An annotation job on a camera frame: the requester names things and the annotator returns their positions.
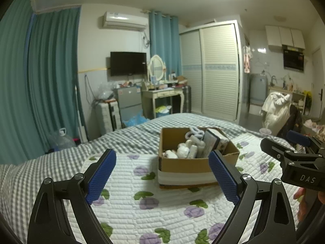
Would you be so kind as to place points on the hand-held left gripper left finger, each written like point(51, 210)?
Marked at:
point(101, 178)

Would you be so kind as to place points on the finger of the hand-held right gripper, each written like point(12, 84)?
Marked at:
point(275, 150)
point(298, 137)

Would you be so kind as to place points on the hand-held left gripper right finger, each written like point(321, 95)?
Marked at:
point(224, 178)

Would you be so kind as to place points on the white tissue pack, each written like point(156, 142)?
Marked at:
point(210, 142)

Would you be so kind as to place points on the cardboard box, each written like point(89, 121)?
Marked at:
point(188, 165)

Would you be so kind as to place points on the white plush toy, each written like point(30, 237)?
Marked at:
point(184, 151)

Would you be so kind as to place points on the white looped plush item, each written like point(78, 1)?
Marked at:
point(194, 133)

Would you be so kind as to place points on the small white plush piece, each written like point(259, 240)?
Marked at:
point(170, 153)

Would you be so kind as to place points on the person's right hand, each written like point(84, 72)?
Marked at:
point(302, 208)

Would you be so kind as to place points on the large water bottle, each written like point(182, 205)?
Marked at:
point(62, 139)

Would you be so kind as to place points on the white door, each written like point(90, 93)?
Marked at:
point(319, 81)

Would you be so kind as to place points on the white suitcase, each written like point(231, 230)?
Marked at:
point(108, 117)

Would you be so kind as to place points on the silver washing machine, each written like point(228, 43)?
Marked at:
point(259, 89)

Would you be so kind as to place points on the floral quilt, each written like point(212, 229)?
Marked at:
point(165, 208)

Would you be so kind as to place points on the blue plastic bag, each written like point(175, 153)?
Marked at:
point(135, 119)

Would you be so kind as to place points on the black range hood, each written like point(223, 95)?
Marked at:
point(294, 59)

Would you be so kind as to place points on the silver small fridge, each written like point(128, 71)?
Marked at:
point(128, 99)

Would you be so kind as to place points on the clear plastic bag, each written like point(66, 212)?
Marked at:
point(105, 90)

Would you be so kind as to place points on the yellow bag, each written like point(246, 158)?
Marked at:
point(162, 109)

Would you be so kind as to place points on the hanging pink clothes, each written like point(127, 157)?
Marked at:
point(246, 59)

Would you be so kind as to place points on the white louvered wardrobe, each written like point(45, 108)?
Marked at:
point(215, 68)

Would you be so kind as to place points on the cream dressing table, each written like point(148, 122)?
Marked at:
point(162, 94)

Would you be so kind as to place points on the large teal curtain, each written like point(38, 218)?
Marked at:
point(45, 81)

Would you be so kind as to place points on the black television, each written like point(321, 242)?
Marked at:
point(128, 63)

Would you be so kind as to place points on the oval vanity mirror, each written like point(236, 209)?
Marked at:
point(156, 67)

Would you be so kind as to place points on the narrow blue curtain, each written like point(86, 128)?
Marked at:
point(165, 45)

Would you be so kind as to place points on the white air conditioner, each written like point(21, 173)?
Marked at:
point(124, 21)

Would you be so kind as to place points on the white wall cabinets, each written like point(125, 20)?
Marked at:
point(284, 35)

